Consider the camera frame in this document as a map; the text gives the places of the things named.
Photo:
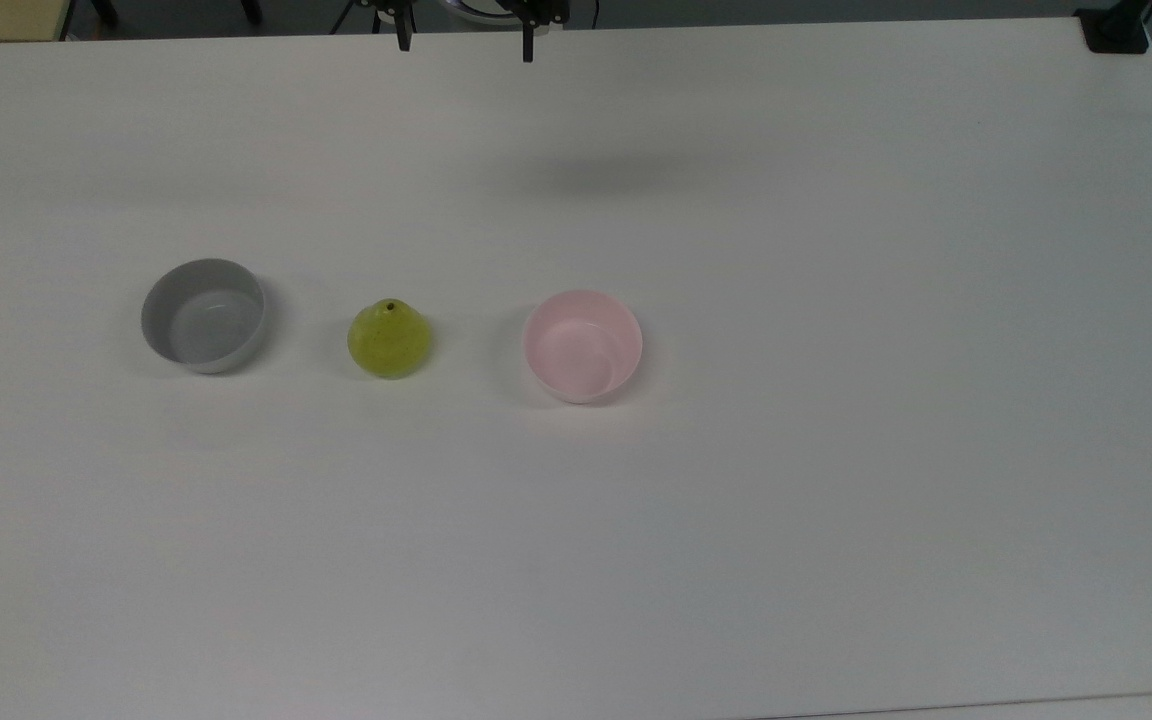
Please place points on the pink bowl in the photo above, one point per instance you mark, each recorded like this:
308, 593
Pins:
582, 347

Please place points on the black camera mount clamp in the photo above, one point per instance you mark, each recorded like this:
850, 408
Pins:
1116, 35

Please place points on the green pear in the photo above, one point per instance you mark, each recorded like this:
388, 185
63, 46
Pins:
389, 342

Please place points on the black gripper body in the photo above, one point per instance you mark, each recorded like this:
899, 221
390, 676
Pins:
542, 9

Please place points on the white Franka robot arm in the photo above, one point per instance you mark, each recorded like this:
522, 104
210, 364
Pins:
468, 15

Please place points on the grey bowl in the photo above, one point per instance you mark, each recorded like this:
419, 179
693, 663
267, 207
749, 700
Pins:
204, 318

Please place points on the black chair leg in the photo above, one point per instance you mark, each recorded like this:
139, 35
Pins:
250, 10
104, 11

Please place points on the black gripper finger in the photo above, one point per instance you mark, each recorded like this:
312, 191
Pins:
528, 44
403, 38

